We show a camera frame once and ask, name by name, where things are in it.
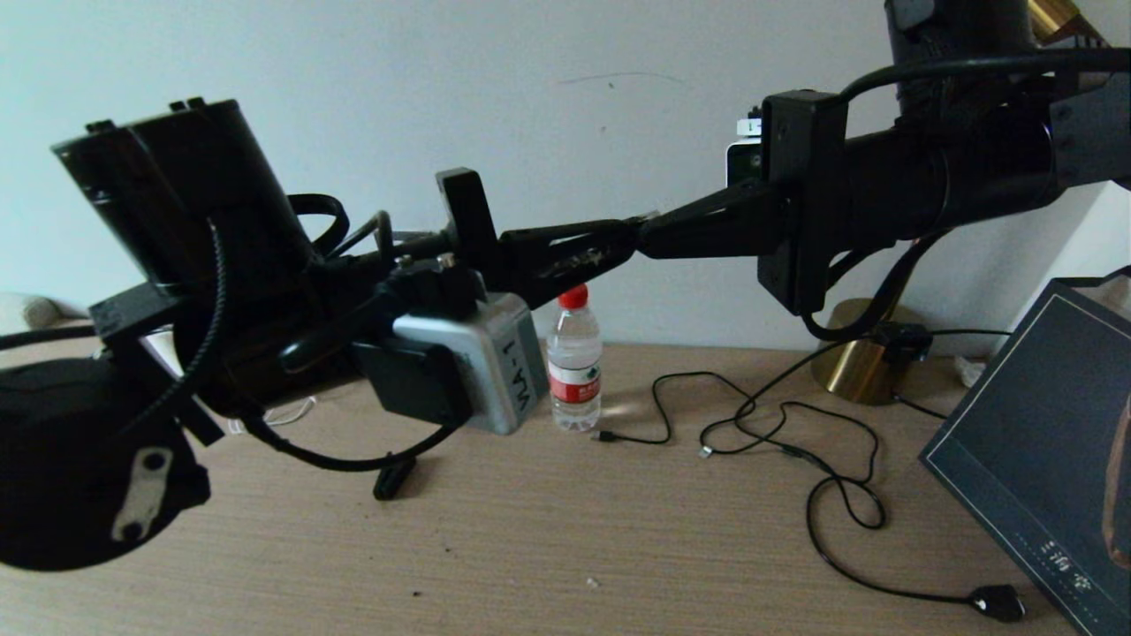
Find black left camera cable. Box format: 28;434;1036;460
172;194;460;473

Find tan bag handle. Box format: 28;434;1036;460
1100;389;1131;571

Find brass desk lamp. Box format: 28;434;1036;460
810;0;1105;407

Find black right camera cable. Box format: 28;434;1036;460
800;49;1131;341

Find small black plastic clip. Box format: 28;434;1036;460
372;455;419;501

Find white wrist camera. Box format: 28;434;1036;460
726;110;765;188
393;291;549;435

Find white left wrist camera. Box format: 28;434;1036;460
393;291;549;435

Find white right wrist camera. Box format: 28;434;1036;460
726;110;765;188

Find dark teal paper bag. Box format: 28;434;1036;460
919;268;1131;636

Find clear water bottle red cap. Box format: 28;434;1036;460
547;284;603;433

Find black lamp power cord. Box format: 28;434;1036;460
888;329;1010;420

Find black USB charging cable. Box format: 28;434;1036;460
594;334;871;447

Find black camera cable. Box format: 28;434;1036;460
172;194;460;473
800;49;1131;341

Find black usb cables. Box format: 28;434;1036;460
697;402;1028;623

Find black block on lamp base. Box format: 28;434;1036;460
870;322;932;365

